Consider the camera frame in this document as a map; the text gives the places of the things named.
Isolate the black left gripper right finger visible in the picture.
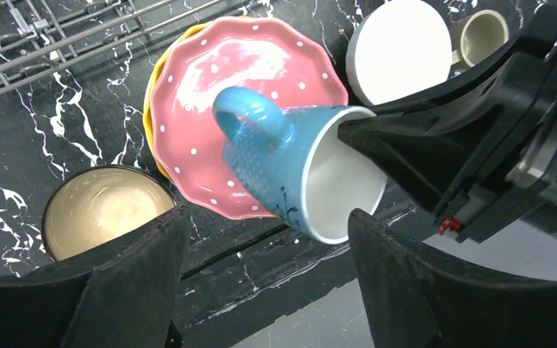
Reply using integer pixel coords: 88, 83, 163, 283
348, 209, 557, 347

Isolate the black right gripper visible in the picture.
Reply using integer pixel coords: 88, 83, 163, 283
338, 1, 557, 241

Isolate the beige ceramic mug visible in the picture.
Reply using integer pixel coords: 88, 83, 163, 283
449, 9, 509, 69

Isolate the white ceramic bowl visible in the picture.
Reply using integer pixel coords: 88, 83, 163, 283
345, 0, 452, 106

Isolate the pink polka dot plate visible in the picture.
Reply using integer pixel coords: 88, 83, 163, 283
144, 17, 349, 220

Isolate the blue ceramic mug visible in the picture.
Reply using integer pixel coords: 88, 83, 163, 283
213, 87, 388, 244

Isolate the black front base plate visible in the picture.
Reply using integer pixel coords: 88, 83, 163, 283
172, 207, 357, 347

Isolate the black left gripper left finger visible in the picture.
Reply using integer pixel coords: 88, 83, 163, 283
0, 206, 191, 347

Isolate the brown beige bowl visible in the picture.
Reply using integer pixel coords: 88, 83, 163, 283
41, 165, 178, 261

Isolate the yellow plate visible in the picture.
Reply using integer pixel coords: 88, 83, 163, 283
143, 21, 213, 181

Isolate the metal wire dish rack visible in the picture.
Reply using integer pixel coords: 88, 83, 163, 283
0, 0, 260, 99

